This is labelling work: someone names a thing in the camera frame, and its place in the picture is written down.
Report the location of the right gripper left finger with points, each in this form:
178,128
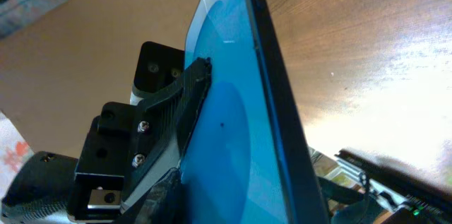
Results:
162,204

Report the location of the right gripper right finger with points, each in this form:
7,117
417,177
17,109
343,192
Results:
408,200

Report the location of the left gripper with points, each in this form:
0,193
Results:
130,146

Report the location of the blue Samsung Galaxy smartphone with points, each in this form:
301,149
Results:
247,161

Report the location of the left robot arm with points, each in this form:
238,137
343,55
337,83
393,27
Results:
41,190

